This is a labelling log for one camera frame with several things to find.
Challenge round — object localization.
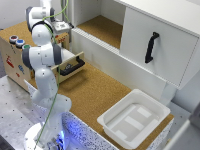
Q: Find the green button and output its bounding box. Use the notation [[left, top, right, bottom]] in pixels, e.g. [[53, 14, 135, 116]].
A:
[[21, 43, 32, 52]]

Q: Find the wooden drawer box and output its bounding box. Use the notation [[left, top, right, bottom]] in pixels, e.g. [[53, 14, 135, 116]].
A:
[[0, 21, 73, 93]]

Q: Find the green cable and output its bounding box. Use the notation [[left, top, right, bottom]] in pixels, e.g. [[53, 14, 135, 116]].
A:
[[33, 0, 71, 150]]

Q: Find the blue button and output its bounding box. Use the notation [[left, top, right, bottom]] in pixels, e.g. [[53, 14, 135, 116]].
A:
[[15, 38, 26, 49]]

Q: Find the black drawer handle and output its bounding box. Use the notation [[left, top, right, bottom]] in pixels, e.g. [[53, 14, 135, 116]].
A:
[[59, 55, 86, 77]]

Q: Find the black door handle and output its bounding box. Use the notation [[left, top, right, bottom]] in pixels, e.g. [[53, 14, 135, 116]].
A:
[[144, 31, 161, 65]]

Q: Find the white plastic box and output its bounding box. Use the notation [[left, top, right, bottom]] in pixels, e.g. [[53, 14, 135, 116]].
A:
[[96, 88, 172, 150]]

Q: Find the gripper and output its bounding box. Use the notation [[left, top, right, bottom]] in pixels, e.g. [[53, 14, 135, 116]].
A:
[[53, 21, 73, 36]]

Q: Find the wooden drawer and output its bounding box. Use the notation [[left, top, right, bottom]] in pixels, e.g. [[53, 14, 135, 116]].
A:
[[51, 48, 87, 84]]

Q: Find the white cabinet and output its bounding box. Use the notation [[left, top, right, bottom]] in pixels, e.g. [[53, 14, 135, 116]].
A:
[[68, 0, 200, 108]]

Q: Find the red button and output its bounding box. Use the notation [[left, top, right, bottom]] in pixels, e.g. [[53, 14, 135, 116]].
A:
[[9, 34, 19, 44]]

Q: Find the white sliding door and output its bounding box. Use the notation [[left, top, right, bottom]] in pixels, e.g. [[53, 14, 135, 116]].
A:
[[118, 6, 200, 91]]

